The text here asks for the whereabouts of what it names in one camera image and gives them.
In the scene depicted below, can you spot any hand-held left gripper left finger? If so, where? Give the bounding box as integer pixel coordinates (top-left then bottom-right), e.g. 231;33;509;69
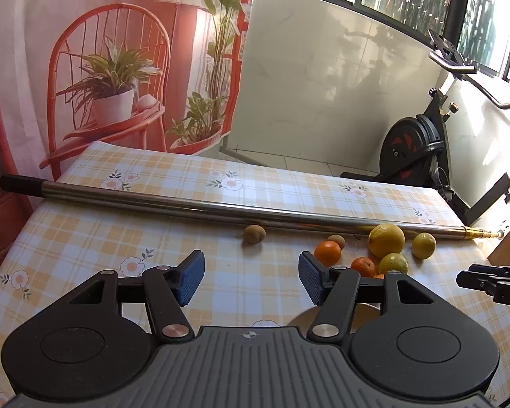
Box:
66;250;206;344

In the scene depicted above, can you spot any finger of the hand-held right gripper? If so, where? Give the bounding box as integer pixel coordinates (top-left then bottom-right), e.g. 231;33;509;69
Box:
456;271;507;295
469;264;510;282

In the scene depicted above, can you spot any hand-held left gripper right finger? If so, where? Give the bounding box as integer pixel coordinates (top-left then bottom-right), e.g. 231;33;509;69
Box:
297;251;437;343

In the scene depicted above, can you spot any wooden bowl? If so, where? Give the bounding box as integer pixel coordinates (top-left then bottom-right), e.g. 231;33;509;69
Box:
287;304;381;329

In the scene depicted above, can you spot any long metal pole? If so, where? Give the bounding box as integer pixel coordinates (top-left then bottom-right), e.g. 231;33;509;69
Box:
0;174;505;241

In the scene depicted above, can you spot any large yellow lemon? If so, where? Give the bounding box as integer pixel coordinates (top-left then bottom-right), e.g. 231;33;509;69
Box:
368;223;406;259

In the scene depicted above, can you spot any plaid floral tablecloth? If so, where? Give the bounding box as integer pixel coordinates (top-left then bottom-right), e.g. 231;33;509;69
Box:
0;141;510;408

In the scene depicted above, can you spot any black exercise bike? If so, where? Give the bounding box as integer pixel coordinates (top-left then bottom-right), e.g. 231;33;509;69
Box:
340;29;510;228

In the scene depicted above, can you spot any printed plant backdrop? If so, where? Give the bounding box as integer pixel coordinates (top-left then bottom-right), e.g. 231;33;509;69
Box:
0;0;260;279

